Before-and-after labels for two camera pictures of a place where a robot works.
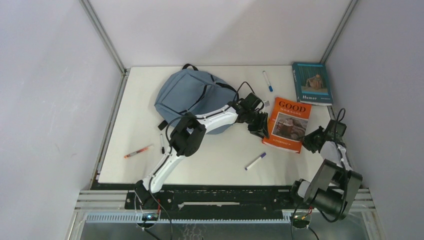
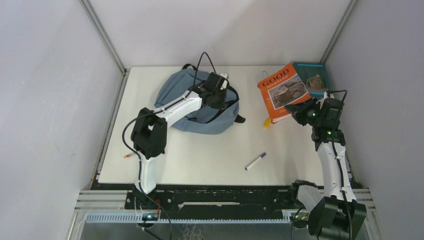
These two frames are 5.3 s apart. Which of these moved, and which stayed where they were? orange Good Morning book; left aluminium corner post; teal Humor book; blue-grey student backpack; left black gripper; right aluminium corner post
Moved: orange Good Morning book; left black gripper
Stayed: left aluminium corner post; blue-grey student backpack; right aluminium corner post; teal Humor book
